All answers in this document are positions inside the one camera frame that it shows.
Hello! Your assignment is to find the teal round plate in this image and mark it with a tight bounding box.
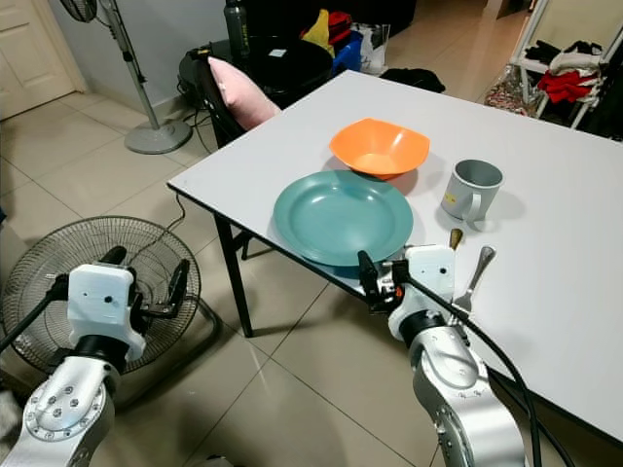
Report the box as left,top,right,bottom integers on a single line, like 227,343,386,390
273,170,416,269

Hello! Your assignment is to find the grey mug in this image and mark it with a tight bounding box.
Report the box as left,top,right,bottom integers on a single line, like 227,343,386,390
441,159,504,225

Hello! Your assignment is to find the orange bowl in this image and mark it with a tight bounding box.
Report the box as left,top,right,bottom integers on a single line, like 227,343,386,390
329,118,431,180

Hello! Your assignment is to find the black chair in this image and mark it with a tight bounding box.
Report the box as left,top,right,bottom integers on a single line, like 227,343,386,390
200,56,266,149

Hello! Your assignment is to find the white table with black legs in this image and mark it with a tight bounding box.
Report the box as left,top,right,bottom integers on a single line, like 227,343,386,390
167,70,623,445

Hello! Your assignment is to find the black bundle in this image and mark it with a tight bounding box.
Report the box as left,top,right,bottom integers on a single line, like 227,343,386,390
380,66,446,94

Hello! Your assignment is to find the pink pillow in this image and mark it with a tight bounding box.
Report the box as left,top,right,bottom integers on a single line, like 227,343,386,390
207,56,283,132

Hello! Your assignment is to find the black round side table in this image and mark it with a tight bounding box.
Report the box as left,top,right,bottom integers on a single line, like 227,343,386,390
178,37,335,110

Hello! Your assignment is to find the cream panel door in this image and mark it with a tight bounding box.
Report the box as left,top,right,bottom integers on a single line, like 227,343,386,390
0,0,81,123

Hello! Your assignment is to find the blue bag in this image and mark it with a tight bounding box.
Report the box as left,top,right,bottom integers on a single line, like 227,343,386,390
333,35,361,75

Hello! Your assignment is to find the white plastic bag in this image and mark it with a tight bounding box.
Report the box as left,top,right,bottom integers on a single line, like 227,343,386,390
355,23,390,75

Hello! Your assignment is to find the white clothes drying rack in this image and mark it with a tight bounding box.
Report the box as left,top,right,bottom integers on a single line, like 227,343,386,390
509,0,623,129

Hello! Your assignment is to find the yellow cloth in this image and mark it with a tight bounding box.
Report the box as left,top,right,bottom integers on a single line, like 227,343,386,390
300,10,332,50

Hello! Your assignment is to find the red bag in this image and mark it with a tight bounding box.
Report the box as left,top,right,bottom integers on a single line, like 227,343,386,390
326,12,354,46

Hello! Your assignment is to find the red garment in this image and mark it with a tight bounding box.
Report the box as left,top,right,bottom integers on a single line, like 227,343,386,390
535,70,600,104

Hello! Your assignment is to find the dark drinking bottle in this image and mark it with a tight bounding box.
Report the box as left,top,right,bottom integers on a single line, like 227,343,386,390
223,0,250,59

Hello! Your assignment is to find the black garment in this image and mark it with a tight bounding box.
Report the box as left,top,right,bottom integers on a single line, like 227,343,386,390
524,39,606,67

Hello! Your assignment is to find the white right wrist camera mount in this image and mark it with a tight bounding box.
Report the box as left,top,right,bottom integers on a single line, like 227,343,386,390
389,245,457,338

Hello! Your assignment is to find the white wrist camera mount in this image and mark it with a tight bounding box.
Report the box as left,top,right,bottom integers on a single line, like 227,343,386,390
389,245,457,338
66,263,147,343

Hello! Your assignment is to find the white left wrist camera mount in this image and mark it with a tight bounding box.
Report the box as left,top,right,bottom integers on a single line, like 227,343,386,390
66,263,147,343

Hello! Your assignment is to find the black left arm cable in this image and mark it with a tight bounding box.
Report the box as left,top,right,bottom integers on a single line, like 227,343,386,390
0,274,71,353

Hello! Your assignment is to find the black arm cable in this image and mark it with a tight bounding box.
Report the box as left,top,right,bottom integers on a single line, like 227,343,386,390
405,274,544,467
0,274,71,353

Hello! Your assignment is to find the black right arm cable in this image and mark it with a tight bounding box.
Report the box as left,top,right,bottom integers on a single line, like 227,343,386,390
405,274,544,467

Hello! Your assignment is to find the grey pedestal fan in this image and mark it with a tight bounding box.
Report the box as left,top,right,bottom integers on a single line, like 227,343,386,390
58,0,194,157

